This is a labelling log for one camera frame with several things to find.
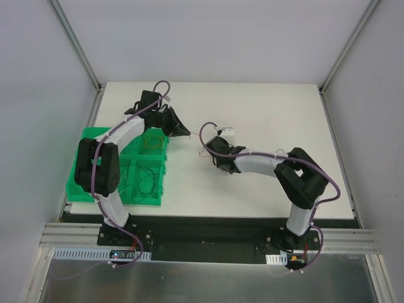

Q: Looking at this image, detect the yellow wire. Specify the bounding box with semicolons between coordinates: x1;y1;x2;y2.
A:
141;134;167;151

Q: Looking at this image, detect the dark purple wire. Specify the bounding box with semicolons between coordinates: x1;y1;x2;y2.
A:
131;167;158;203

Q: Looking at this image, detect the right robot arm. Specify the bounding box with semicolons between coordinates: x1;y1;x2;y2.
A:
206;136;329;253

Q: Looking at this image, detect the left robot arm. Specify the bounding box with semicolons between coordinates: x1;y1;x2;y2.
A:
74;90;191;246

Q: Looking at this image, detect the green compartment tray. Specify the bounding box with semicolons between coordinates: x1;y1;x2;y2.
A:
65;126;171;206

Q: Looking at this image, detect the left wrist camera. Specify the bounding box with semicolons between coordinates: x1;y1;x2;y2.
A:
216;127;235;141

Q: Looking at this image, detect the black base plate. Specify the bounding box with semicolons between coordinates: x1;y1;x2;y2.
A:
97;215;320;264

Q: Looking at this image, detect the right white cable duct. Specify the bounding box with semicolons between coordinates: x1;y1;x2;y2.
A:
265;254;288;266

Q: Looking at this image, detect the white cable duct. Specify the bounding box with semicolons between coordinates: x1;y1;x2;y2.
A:
53;248;152;263
265;254;288;266

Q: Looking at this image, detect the right aluminium frame post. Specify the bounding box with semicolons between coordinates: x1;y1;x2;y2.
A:
318;0;383;91

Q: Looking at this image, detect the aluminium frame post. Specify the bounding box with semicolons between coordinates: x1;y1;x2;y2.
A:
47;0;102;92
318;0;383;91

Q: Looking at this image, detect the left aluminium frame post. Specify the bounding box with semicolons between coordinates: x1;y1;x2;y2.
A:
47;0;102;92

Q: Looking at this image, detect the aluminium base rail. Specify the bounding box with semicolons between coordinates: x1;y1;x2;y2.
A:
39;222;104;247

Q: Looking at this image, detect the left white cable duct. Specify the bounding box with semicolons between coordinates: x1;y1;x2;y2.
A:
53;248;152;263

